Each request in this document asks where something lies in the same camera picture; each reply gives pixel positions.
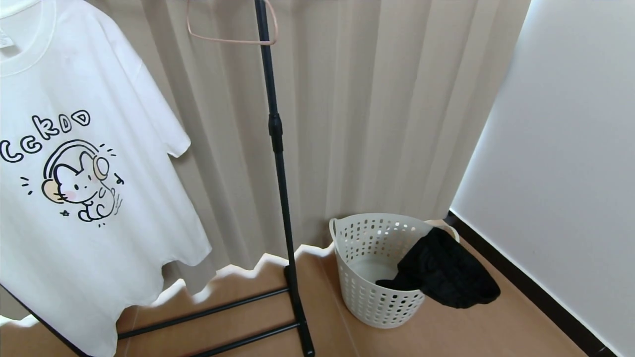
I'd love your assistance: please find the black clothes rack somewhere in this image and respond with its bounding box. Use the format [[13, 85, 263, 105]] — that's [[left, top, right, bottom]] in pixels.
[[0, 0, 316, 357]]

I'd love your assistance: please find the black garment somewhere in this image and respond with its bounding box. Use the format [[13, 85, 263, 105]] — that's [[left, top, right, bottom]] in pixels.
[[376, 227, 502, 309]]

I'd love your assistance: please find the pink clothes hanger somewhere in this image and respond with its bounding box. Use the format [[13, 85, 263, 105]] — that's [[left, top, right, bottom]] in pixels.
[[186, 0, 278, 46]]

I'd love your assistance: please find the white garment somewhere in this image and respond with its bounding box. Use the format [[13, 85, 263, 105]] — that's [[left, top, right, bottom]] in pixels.
[[0, 0, 213, 357]]

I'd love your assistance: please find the beige curtain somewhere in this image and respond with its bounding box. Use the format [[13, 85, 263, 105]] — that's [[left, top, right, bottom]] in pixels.
[[0, 0, 531, 320]]

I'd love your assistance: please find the white laundry basket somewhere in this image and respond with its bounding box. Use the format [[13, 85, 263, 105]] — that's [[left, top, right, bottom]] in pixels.
[[329, 213, 460, 329]]

